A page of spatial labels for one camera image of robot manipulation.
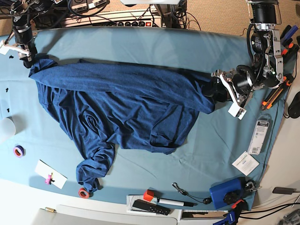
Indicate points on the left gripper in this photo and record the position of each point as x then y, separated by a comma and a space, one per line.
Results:
236, 84

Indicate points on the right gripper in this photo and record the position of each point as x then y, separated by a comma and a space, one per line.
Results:
24, 40

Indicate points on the dark blue t-shirt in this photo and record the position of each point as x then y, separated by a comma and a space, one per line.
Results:
104, 105

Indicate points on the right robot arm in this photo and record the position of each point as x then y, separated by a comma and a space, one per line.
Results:
24, 15

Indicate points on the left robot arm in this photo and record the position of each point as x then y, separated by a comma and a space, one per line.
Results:
264, 49

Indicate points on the orange black utility knife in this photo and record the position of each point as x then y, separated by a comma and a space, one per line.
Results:
274, 95

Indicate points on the blister pack of batteries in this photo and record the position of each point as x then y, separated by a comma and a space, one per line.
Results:
259, 135

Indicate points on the translucent plastic cup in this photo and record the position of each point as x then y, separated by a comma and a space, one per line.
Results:
7, 129

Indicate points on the orange black clamp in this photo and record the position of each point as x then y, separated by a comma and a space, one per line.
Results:
289, 52

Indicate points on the black computer mouse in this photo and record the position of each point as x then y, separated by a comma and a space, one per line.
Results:
294, 107

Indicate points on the white paper packet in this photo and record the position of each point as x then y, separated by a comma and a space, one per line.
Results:
245, 163

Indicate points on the blue black spring clamp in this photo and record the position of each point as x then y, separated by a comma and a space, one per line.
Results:
288, 32

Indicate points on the light blue table cloth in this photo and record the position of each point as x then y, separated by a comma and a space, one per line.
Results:
204, 160

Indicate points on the purple tape roll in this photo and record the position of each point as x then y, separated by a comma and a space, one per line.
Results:
19, 151

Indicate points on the white paper card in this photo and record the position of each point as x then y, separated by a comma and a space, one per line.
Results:
43, 170

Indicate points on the blue plastic box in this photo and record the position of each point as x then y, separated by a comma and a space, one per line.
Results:
227, 193

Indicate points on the pink binder clip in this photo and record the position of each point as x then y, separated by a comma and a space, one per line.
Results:
49, 180

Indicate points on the blue orange bar clamp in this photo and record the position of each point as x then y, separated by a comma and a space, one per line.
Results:
233, 215

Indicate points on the black white marker pen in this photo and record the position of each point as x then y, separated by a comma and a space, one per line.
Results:
175, 203

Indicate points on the small black phone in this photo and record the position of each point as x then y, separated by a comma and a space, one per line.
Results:
283, 191

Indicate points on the red cube block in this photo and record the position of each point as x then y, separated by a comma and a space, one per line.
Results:
148, 195

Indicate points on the black remote control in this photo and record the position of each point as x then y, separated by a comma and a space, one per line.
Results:
149, 207

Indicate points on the red tape roll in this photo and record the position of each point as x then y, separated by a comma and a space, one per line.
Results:
83, 193

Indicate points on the white notepad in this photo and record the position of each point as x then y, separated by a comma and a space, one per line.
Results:
175, 213

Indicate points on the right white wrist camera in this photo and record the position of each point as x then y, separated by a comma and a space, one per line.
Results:
4, 48

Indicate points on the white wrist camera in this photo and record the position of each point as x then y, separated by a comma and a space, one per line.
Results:
236, 111
4, 48

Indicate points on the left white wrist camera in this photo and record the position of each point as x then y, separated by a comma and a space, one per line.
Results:
236, 111

